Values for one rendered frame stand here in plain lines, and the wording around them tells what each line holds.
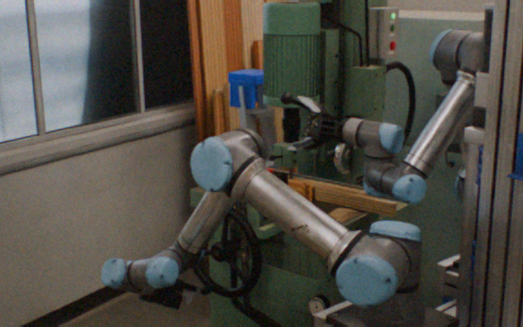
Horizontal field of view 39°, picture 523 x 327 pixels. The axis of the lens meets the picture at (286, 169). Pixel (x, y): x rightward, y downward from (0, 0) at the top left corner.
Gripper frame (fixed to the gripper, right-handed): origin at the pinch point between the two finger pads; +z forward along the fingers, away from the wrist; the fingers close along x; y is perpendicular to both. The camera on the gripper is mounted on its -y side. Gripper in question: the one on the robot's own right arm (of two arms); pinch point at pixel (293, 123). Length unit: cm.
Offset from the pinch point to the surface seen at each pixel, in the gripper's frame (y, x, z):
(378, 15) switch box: -31, -41, -2
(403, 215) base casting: -63, 22, -10
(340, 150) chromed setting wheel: -26.7, 4.3, -1.3
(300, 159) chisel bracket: -19.9, 9.7, 8.7
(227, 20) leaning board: -119, -56, 140
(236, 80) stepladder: -73, -19, 86
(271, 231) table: -3.6, 32.3, 2.7
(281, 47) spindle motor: -0.4, -21.5, 10.3
